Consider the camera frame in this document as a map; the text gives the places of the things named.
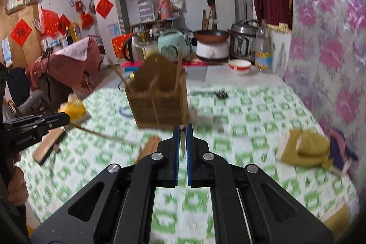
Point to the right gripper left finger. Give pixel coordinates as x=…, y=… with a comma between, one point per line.
x=134, y=188

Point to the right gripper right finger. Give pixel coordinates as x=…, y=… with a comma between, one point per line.
x=227, y=183

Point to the chopstick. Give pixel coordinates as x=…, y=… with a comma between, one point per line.
x=178, y=71
x=119, y=74
x=182, y=140
x=99, y=134

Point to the person's left hand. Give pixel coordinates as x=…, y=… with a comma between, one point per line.
x=17, y=189

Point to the gold black notebook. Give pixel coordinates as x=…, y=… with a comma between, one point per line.
x=47, y=145

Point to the yellow tissue pack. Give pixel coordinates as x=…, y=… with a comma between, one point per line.
x=75, y=109

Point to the wooden utensil holder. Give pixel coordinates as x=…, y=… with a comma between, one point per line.
x=154, y=103

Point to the red cloth covered furniture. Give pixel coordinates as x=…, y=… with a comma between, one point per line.
x=73, y=68

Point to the olive green cloth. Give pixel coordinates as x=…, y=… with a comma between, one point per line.
x=304, y=148

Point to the red white bowl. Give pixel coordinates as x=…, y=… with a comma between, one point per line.
x=239, y=66

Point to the stainless electric kettle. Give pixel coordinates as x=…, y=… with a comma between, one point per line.
x=131, y=49

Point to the white induction cooker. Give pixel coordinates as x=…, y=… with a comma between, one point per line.
x=213, y=51

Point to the yellow enamel pot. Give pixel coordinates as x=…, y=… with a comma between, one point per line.
x=149, y=48

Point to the mint green rice cooker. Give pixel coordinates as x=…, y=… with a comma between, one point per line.
x=173, y=44

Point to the brown frying pan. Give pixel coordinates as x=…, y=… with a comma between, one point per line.
x=211, y=36

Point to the plastic oil bottle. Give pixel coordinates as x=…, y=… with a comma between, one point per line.
x=264, y=50

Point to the purple cloth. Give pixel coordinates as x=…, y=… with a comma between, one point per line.
x=340, y=154

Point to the silver pressure cooker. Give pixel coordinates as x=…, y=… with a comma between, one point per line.
x=242, y=40

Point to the white refrigerator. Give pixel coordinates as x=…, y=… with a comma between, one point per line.
x=112, y=21

